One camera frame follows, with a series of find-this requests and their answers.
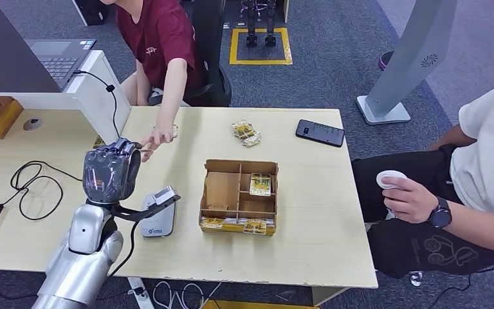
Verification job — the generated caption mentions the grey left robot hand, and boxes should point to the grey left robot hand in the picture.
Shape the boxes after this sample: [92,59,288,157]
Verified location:
[82,138,142,205]

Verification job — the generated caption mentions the left hand with wristwatch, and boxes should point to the left hand with wristwatch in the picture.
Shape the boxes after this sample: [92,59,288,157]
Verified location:
[381,176,439,225]

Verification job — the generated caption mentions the person's left hand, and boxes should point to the person's left hand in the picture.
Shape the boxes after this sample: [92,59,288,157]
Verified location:
[139,127,174,163]

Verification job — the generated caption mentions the white remote controller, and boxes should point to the white remote controller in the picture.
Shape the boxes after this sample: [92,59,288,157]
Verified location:
[376,170,408,191]

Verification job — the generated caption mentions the grey card reader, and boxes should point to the grey card reader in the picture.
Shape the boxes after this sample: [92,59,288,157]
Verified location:
[139,192,178,238]

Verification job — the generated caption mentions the person with wristwatch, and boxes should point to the person with wristwatch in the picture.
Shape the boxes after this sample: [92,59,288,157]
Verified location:
[351,72,494,280]

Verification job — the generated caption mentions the yellow room key card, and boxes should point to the yellow room key card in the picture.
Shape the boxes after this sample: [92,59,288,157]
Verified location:
[243,219,268,236]
[249,173,273,198]
[200,217,226,230]

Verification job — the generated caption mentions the black wristwatch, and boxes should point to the black wristwatch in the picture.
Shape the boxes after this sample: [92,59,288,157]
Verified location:
[426,196,453,229]

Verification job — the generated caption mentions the white desk riser shelf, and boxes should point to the white desk riser shelf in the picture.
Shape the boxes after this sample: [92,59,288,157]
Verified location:
[0,50,132,150]

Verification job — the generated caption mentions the wooden compartment box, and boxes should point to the wooden compartment box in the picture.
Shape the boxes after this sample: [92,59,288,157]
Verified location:
[199,159,280,237]

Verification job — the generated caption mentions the grey desk grommet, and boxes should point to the grey desk grommet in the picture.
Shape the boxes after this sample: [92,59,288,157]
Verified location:
[22,117,43,132]

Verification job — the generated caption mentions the black smartphone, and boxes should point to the black smartphone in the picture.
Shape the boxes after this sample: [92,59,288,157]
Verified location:
[295,118,346,149]

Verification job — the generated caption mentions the black office chair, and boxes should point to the black office chair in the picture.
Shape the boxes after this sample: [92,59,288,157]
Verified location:
[148,0,233,108]

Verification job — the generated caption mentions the white table leg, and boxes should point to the white table leg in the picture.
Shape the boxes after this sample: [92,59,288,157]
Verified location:
[311,286,351,307]

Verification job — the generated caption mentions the white power strip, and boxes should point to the white power strip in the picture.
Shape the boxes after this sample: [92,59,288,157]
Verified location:
[127,277,155,309]

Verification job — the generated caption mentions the grey kiosk stand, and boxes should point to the grey kiosk stand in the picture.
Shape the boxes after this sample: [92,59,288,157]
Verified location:
[356,0,459,126]

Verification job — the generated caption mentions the dark round base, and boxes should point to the dark round base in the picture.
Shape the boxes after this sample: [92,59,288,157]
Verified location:
[378,50,395,71]

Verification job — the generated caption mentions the black cabinet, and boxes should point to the black cabinet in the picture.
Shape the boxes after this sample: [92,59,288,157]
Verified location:
[73,0,111,26]

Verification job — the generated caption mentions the black robot leg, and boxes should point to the black robot leg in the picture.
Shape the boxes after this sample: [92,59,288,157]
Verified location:
[241,0,259,48]
[264,0,279,48]

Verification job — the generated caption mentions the dark grey laptop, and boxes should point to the dark grey laptop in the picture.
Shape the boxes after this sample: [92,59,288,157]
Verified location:
[0,0,97,94]

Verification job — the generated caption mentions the pale wrist camera on bracket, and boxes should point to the pale wrist camera on bracket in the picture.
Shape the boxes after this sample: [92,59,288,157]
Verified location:
[111,186,182,223]

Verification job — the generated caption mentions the black power cable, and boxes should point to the black power cable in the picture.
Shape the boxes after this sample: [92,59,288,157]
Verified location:
[9,69,122,221]

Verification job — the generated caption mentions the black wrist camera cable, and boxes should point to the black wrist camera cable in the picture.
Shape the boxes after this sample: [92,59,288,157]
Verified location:
[106,220,142,283]

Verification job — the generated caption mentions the black floor cable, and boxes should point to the black floor cable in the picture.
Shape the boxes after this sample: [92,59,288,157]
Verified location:
[426,263,494,309]

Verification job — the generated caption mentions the white cables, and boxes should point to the white cables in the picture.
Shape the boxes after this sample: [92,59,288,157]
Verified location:
[152,280,223,309]

